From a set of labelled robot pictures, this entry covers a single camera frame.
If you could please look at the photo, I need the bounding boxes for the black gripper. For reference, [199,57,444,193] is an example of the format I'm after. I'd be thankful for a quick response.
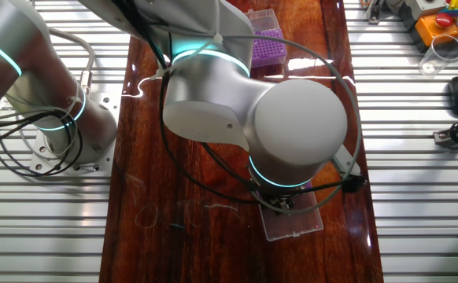
[254,184,313,215]

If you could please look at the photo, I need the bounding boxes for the flat purple pipette tip holder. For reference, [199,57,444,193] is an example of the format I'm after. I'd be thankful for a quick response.
[251,180,325,242]

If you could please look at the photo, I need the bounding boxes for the tall purple pipette tip box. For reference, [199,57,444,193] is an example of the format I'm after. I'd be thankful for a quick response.
[244,8,288,68]

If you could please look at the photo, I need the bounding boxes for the clear plastic cup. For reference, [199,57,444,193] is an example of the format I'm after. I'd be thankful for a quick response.
[418,34,458,76]

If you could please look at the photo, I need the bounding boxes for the orange emergency stop box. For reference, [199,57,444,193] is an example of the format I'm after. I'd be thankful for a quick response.
[414,11,458,48]

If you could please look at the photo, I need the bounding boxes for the grey button box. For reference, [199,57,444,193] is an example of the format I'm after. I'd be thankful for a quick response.
[404,0,449,21]

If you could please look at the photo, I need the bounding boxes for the black round cable plug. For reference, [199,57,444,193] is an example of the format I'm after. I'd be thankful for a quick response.
[341,175,368,194]

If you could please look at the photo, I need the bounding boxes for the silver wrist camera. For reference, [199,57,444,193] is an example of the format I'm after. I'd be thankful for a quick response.
[331,143,363,178]

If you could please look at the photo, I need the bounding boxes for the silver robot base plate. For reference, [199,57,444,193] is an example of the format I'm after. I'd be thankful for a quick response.
[30,92,122,177]

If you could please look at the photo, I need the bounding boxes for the silver bracket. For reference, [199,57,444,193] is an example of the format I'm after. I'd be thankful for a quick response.
[360,0,386,25]

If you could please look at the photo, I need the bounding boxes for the grey hose with metal connector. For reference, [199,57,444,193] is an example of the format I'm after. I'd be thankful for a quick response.
[47,28,97,97]

